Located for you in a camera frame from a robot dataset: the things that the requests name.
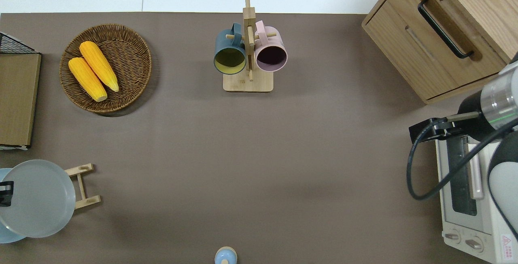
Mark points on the pink mug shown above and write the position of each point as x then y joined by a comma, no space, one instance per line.
269,41

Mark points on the wooden drawer cabinet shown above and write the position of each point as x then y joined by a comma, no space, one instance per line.
404,45

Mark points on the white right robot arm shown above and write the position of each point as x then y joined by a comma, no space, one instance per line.
502,102

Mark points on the yellow corn cob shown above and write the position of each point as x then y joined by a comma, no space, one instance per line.
99,65
87,78

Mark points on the wooden mug tree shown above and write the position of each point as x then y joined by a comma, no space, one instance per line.
249,84

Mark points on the light blue plate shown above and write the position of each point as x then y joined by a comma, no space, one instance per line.
8,235

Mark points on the gray plate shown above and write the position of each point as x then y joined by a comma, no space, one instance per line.
40,199

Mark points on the white toaster oven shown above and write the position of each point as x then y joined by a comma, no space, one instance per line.
457,223

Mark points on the brown wicker basket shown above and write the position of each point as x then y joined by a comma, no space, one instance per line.
129,53

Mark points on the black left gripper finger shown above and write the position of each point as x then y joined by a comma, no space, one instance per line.
5,187

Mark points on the dark teal mug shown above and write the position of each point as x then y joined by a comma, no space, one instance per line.
224,41

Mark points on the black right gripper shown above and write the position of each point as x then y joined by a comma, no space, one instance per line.
449,130

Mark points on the low wooden plate rack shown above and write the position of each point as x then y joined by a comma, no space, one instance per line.
81,187

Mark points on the wooden board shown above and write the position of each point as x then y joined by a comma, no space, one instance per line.
18,98

